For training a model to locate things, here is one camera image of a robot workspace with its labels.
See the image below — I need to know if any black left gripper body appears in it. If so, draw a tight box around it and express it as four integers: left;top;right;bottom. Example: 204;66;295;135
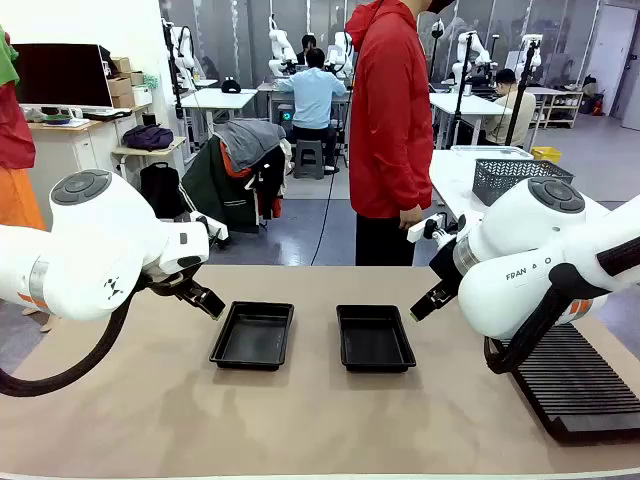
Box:
141;263;201;297

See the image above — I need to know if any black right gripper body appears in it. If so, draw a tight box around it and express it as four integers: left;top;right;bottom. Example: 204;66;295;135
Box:
428;238;465;297

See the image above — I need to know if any black ESD tray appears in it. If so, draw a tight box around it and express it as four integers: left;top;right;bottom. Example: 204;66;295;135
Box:
209;300;295;372
336;304;417;374

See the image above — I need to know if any person's bare hand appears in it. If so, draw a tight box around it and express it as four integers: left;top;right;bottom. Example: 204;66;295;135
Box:
398;204;425;231

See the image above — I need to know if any white work table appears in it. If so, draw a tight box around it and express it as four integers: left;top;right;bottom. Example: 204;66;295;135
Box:
428;148;611;236

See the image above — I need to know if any black backpack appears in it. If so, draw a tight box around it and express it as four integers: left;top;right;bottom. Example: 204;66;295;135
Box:
139;161;184;220

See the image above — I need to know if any grey plastic mesh basket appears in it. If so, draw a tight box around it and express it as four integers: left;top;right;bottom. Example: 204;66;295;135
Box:
472;158;575;207

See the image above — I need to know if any pile of jackets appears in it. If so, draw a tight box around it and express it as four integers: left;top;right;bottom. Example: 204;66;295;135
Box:
179;118;294;249

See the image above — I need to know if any clear plastic lid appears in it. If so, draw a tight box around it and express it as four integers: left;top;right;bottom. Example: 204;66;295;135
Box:
450;144;535;161

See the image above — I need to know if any small wooden side table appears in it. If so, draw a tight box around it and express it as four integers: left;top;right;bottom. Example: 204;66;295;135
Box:
112;135;187;201

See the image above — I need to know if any purple bag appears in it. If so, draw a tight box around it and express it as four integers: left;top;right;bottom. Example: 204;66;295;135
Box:
122;123;175;152

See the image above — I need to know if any person in red jacket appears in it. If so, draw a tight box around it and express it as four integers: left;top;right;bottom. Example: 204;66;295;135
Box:
344;0;456;267

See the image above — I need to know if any seated man beige shirt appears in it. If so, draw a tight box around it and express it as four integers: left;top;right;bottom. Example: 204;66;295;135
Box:
482;68;537;149

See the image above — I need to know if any black slotted board rack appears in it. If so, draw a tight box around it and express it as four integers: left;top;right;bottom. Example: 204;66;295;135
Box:
504;322;640;444

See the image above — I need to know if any grey plastic stool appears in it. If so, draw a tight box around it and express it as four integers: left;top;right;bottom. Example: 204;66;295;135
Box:
292;139;326;180

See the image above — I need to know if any black tripod pole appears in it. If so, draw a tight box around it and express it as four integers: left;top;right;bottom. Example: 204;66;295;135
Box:
504;39;539;147
452;32;474;146

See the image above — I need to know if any black keyboard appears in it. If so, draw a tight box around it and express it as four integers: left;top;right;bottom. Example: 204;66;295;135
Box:
82;107;134;121

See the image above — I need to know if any white background desk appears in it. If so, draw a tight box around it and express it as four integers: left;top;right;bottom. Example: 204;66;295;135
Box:
179;88;259;151

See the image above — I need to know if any white shelf unit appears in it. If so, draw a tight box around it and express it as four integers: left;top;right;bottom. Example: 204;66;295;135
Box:
532;87;584;129

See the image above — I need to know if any seated man light blue shirt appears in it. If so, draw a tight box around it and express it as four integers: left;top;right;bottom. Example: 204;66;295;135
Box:
277;47;347;169

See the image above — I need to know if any black computer monitor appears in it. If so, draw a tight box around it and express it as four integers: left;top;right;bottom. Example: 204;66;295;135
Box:
10;43;115;109

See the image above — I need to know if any seated person black hair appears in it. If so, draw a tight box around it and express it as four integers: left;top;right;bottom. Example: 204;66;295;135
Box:
297;33;319;66

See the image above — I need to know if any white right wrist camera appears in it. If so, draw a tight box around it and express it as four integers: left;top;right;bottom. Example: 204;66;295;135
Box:
407;213;449;245

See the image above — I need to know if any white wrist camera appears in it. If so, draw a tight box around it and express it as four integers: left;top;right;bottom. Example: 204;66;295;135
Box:
189;212;230;246
407;213;449;245

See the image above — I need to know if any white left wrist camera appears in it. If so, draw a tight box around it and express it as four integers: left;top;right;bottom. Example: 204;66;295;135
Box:
189;212;230;246

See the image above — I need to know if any right arm black sleeved cable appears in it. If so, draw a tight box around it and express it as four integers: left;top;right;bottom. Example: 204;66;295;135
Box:
483;248;640;375

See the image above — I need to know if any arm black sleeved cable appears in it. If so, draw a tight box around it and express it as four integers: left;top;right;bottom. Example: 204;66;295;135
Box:
0;279;151;399
483;248;640;375

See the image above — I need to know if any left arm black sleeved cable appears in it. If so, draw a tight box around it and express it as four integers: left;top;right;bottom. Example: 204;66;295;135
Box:
0;279;151;399

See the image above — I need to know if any black floor cable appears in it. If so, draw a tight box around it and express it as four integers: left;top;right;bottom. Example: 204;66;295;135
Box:
309;169;337;266

